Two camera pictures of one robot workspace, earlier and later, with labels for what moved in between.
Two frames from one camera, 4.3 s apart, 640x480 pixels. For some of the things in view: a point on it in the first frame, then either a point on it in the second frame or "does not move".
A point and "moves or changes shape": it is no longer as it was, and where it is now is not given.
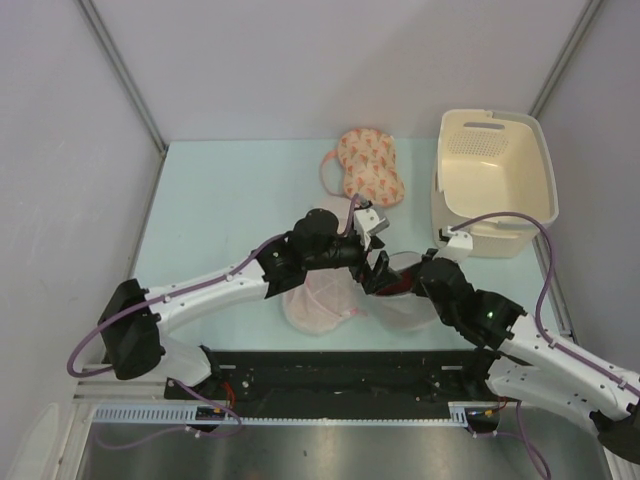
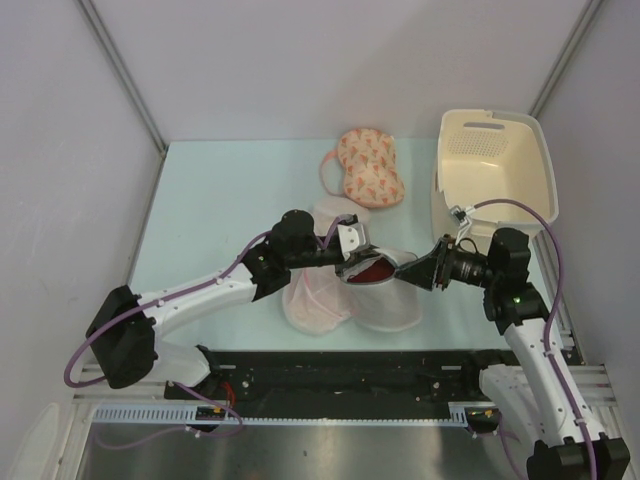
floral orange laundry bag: (368, 167) does not move
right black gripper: (417, 287) → (421, 272)
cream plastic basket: (490, 163) does not move
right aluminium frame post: (588, 17) does not move
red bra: (403, 285) moves or changes shape
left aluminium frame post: (124, 72) does not move
